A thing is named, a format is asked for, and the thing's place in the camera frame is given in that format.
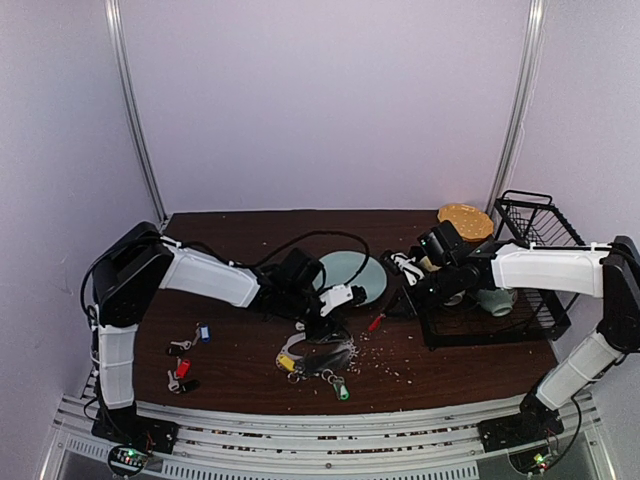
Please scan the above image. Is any grey leather key holder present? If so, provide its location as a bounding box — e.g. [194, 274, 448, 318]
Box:
[275, 332, 357, 378]

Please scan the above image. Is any red key tag with key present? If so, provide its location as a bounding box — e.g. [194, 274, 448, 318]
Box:
[368, 313, 386, 332]

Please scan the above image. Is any yellow key tag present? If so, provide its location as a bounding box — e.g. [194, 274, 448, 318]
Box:
[276, 354, 296, 372]

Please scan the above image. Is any green key tag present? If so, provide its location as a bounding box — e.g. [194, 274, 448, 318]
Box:
[330, 376, 350, 401]

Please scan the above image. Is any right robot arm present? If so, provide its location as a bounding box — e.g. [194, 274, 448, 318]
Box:
[381, 221, 639, 442]

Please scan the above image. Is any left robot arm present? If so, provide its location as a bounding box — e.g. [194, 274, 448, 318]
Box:
[81, 222, 361, 444]

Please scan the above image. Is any light blue flower plate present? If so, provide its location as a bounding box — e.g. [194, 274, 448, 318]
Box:
[313, 251, 387, 305]

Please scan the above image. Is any green ceramic bowl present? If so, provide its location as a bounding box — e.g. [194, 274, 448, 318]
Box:
[476, 289, 517, 318]

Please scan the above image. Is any orange dotted plate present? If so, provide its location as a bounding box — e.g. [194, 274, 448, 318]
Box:
[437, 204, 494, 242]

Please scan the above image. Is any blue key tag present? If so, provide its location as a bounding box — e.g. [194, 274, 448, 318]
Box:
[197, 323, 211, 343]

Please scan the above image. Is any black key tag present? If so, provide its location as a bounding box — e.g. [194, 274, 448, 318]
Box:
[179, 379, 201, 394]

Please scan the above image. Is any silver key near black tag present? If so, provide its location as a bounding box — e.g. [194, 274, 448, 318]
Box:
[167, 370, 180, 393]

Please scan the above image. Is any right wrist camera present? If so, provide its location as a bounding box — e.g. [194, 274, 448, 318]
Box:
[380, 250, 425, 286]

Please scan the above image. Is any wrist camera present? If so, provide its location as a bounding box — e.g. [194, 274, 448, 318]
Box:
[380, 250, 425, 286]
[319, 284, 367, 317]

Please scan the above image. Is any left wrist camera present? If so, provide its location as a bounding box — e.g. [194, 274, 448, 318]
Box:
[319, 284, 367, 317]

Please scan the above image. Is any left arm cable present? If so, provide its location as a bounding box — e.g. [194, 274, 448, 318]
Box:
[79, 229, 372, 311]

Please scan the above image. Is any black wire dish rack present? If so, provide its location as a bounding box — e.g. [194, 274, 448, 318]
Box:
[413, 190, 585, 350]

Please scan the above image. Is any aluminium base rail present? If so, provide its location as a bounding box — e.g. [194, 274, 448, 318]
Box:
[36, 387, 622, 479]

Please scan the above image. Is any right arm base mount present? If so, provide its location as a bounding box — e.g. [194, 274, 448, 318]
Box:
[478, 412, 564, 476]

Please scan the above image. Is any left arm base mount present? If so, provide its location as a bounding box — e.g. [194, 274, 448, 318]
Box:
[91, 403, 179, 478]

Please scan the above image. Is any right aluminium post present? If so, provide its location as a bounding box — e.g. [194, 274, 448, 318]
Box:
[486, 0, 547, 211]

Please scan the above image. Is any aluminium post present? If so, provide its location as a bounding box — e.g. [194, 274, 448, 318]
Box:
[486, 0, 547, 211]
[104, 0, 169, 224]

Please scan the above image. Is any left aluminium post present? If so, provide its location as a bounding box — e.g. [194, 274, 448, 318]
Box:
[104, 0, 169, 224]

